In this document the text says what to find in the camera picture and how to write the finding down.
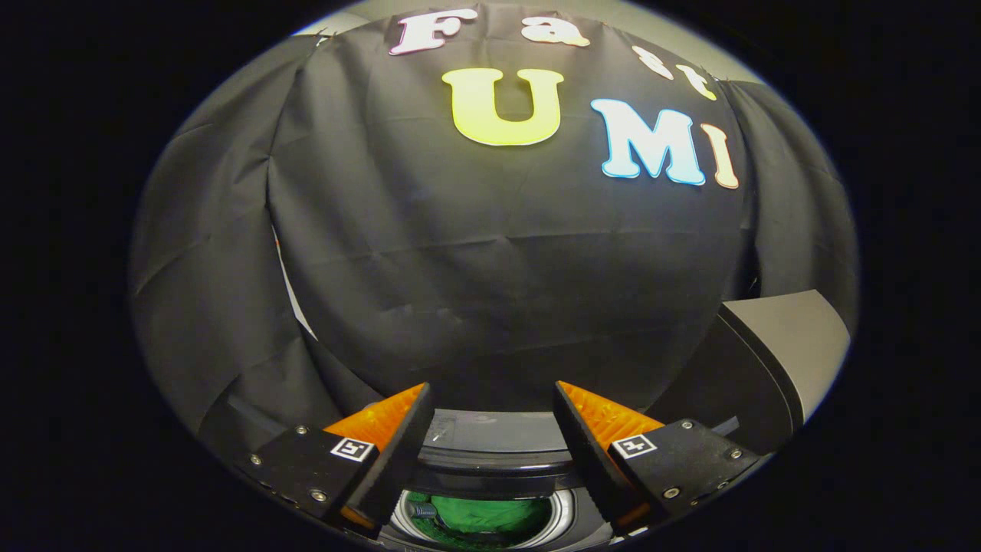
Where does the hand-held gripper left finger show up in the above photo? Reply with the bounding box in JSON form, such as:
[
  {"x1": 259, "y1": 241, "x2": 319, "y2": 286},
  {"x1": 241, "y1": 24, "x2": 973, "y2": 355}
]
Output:
[{"x1": 230, "y1": 382, "x2": 438, "y2": 537}]

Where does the green polo shirt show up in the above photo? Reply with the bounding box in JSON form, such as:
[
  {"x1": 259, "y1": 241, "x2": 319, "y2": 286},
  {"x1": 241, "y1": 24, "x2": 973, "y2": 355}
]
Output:
[{"x1": 406, "y1": 493, "x2": 554, "y2": 547}]

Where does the grey cabinet with black frame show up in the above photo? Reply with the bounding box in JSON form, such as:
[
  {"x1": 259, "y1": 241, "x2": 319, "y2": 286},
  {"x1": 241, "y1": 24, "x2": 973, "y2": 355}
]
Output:
[{"x1": 648, "y1": 290, "x2": 851, "y2": 455}]

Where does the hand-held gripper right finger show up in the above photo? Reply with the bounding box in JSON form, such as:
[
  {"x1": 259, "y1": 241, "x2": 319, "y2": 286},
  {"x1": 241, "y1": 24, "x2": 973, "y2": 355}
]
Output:
[{"x1": 552, "y1": 380, "x2": 767, "y2": 537}]

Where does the dark grey washing machine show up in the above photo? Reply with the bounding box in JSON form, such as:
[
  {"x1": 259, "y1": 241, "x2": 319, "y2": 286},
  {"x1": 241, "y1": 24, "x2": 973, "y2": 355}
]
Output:
[{"x1": 376, "y1": 474, "x2": 614, "y2": 552}]

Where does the black backdrop cloth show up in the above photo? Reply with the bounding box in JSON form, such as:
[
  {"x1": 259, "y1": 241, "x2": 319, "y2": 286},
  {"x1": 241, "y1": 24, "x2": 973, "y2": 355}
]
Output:
[{"x1": 129, "y1": 4, "x2": 859, "y2": 461}]

